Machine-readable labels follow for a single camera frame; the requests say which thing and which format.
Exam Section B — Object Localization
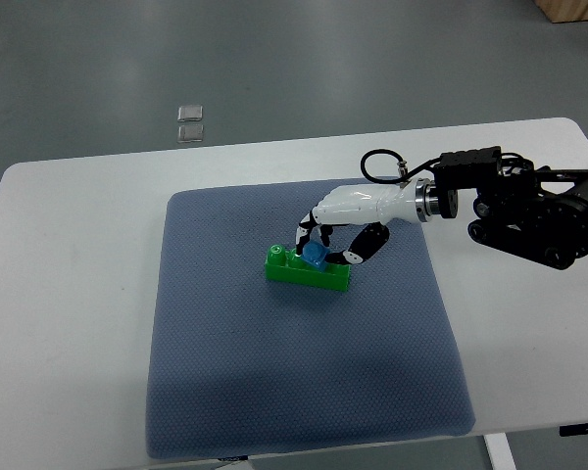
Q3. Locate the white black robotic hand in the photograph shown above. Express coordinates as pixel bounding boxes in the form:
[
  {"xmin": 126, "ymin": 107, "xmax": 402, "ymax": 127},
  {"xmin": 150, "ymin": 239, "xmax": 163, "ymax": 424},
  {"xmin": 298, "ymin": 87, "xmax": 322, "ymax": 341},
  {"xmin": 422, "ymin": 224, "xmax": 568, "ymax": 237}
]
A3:
[{"xmin": 295, "ymin": 178, "xmax": 441, "ymax": 265}]

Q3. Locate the small blue block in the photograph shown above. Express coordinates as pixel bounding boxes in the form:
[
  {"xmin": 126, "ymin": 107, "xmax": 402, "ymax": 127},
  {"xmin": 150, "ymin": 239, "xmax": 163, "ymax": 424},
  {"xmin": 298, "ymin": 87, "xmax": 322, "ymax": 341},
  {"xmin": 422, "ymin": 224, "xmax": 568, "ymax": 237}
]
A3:
[{"xmin": 300, "ymin": 240, "xmax": 329, "ymax": 272}]

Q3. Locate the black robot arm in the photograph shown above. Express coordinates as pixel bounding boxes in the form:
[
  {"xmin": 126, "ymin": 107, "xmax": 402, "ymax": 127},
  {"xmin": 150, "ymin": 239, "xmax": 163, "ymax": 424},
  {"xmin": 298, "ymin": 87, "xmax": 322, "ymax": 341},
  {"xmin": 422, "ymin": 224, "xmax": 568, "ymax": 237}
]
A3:
[{"xmin": 431, "ymin": 146, "xmax": 588, "ymax": 270}]

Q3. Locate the long green block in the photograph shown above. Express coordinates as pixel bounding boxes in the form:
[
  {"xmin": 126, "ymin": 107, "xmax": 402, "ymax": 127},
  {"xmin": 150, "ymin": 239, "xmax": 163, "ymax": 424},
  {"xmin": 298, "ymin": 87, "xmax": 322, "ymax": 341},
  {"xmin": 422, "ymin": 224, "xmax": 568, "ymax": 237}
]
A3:
[{"xmin": 265, "ymin": 245, "xmax": 350, "ymax": 292}]

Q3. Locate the blue-grey textured mat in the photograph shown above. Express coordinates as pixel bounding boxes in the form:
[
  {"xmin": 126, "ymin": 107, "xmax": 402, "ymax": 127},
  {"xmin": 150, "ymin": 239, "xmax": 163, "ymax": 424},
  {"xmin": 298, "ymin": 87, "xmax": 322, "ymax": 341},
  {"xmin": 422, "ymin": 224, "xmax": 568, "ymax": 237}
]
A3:
[{"xmin": 146, "ymin": 181, "xmax": 475, "ymax": 459}]

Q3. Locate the upper metal floor plate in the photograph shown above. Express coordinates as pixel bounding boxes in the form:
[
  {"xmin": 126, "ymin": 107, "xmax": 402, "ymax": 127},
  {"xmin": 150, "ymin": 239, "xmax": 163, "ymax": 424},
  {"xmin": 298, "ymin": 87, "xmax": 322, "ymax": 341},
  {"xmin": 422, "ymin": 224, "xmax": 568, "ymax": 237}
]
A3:
[{"xmin": 177, "ymin": 104, "xmax": 204, "ymax": 122}]

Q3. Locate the white table leg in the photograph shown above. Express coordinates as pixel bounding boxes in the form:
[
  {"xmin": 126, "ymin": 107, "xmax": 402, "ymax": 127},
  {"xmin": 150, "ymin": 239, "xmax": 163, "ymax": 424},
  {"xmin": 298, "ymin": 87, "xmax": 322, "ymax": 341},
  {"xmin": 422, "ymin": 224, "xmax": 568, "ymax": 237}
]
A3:
[{"xmin": 483, "ymin": 433, "xmax": 516, "ymax": 470}]

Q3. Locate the wooden box corner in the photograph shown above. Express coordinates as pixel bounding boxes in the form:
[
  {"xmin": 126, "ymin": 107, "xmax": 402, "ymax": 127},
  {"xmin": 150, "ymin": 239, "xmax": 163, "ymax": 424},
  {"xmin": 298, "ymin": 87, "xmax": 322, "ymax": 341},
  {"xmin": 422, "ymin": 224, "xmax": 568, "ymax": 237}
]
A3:
[{"xmin": 534, "ymin": 0, "xmax": 588, "ymax": 24}]

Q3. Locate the black table control panel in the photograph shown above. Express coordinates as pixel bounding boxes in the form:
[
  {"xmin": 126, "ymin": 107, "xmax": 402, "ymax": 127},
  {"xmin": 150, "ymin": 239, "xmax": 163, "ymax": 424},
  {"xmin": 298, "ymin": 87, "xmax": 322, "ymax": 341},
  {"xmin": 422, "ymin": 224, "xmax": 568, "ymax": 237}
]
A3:
[{"xmin": 559, "ymin": 423, "xmax": 588, "ymax": 438}]

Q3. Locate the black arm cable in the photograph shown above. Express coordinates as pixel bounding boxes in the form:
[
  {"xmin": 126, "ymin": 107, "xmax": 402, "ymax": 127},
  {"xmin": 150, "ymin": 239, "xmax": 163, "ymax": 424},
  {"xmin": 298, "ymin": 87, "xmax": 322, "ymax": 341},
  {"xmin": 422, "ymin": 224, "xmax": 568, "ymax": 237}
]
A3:
[{"xmin": 360, "ymin": 148, "xmax": 442, "ymax": 189}]

